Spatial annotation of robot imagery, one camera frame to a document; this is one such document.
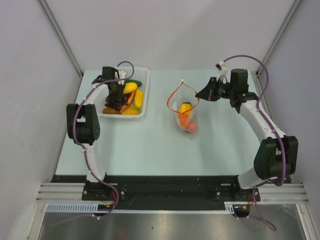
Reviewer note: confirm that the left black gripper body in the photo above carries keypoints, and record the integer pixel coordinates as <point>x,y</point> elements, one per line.
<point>117,86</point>

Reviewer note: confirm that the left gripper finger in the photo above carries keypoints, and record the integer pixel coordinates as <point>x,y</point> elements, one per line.
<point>120,101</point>
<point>110,101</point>

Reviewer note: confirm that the yellow green toy mango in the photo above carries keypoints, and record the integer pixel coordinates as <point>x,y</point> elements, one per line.
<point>132,110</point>

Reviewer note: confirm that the purple toy grapes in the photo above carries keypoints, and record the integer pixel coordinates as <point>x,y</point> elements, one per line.
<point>117,109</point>

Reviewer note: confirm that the brown toy potato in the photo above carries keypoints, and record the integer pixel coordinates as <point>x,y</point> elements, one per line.
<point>109,111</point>

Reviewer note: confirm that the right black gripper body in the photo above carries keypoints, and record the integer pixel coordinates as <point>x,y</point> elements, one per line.
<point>225,92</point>

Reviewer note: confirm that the orange toy orange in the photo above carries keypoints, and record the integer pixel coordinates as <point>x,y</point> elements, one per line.
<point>184,120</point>

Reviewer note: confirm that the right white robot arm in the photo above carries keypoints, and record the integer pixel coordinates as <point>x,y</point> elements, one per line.
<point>277,154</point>

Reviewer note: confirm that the yellow toy lemon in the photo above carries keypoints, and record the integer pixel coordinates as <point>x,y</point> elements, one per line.
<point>138,98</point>

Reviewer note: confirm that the pink toy peach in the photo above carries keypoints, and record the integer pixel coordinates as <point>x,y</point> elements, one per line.
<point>191,127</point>

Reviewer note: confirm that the green toy avocado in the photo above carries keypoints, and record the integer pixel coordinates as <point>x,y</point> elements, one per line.
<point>137,82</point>

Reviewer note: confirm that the white plastic basket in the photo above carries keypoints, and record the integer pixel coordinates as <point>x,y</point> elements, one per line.
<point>139,73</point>

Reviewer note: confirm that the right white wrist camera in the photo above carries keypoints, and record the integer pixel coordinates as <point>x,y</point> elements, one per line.
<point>222,68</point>

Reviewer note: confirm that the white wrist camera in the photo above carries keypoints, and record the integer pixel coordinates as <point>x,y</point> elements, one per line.
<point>222,68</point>
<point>122,74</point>

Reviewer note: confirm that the orange toy papaya slice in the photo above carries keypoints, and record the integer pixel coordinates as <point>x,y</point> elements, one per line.
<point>129,100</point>

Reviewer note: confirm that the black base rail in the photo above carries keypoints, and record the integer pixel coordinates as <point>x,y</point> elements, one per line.
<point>160,193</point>

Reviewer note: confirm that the clear zip top bag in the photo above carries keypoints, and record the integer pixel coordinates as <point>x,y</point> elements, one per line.
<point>183,93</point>

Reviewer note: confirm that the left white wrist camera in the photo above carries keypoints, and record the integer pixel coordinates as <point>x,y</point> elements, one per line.
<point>122,74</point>

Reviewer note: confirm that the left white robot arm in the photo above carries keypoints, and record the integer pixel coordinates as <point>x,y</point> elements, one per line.
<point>83,126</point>

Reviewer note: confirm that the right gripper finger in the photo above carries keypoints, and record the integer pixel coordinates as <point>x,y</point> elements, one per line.
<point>211,85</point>
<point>204,95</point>

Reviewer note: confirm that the yellow toy bell pepper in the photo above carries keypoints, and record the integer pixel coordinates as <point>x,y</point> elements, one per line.
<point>186,107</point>

